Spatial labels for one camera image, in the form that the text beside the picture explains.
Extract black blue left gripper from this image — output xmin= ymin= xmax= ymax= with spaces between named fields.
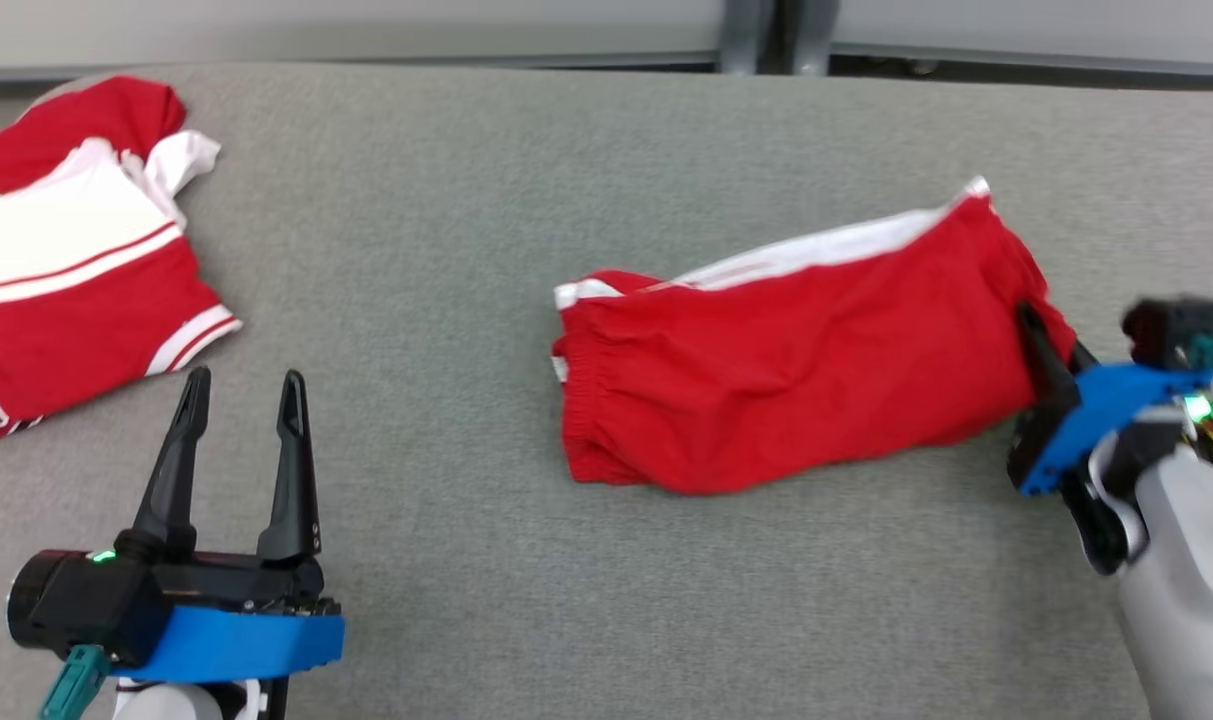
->
xmin=116 ymin=366 xmax=348 ymax=720

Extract red white jersey shirt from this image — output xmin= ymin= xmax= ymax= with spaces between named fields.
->
xmin=0 ymin=75 xmax=244 ymax=446

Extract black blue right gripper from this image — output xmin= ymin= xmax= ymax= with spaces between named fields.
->
xmin=1006 ymin=300 xmax=1213 ymax=578

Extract red shorts with white stripe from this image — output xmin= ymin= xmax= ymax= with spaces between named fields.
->
xmin=551 ymin=175 xmax=1079 ymax=498

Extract teal left camera connector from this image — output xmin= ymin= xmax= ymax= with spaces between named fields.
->
xmin=38 ymin=645 xmax=113 ymax=720

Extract grey partition post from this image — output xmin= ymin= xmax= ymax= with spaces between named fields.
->
xmin=716 ymin=0 xmax=839 ymax=77

